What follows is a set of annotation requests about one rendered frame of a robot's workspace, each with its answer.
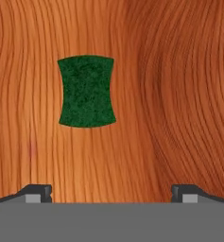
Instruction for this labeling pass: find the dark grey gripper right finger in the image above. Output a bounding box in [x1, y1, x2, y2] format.
[170, 183, 224, 204]

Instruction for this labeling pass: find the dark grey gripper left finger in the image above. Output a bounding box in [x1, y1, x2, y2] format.
[0, 183, 53, 204]

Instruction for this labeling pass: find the green sponge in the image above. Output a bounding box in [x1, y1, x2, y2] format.
[57, 55, 117, 129]

